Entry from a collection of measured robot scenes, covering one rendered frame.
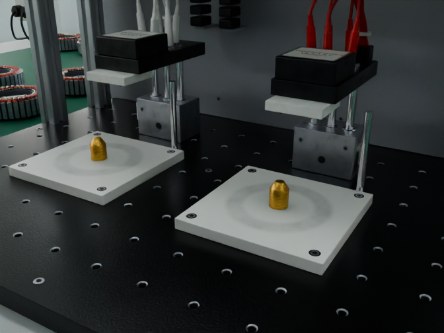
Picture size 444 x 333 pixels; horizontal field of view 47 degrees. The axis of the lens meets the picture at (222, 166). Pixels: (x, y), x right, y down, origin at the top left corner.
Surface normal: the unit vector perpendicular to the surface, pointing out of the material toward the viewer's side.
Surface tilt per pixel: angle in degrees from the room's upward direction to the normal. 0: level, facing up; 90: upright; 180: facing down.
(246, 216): 0
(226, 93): 90
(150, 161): 0
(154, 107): 90
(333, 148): 90
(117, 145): 0
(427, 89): 90
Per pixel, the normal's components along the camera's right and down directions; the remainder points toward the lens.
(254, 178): 0.00, -0.92
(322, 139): -0.51, 0.34
